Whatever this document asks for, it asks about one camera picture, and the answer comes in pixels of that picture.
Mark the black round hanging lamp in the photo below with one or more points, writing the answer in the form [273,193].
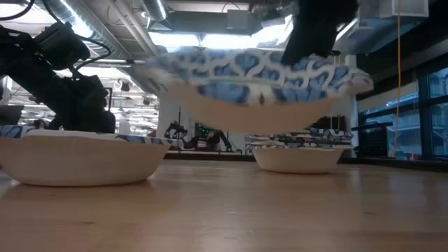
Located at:
[125,87]
[146,101]

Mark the black table border rail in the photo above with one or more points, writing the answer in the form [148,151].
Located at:
[210,156]

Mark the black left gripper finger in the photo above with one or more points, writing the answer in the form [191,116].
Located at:
[70,125]
[101,125]

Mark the grey ceiling box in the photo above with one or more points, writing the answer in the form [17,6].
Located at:
[238,20]

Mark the dark window frame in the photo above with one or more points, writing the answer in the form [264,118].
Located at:
[423,112]

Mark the long linear ceiling light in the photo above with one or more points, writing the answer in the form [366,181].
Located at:
[119,61]

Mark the black background robot arm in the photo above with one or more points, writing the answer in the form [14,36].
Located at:
[175,133]
[213,140]

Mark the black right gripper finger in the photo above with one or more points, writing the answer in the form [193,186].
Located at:
[311,45]

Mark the black perforated rack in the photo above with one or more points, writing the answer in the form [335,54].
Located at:
[372,140]

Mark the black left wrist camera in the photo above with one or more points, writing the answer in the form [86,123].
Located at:
[61,45]

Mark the long silver spiral air duct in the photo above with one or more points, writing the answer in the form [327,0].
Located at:
[101,35]

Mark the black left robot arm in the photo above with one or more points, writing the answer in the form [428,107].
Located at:
[28,73]

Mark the black metal frame stand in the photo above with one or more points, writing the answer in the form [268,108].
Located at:
[180,122]
[111,98]

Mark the dark monitor screen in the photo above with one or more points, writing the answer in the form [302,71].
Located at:
[10,115]

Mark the white ceiling box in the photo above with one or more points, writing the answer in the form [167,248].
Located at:
[413,7]

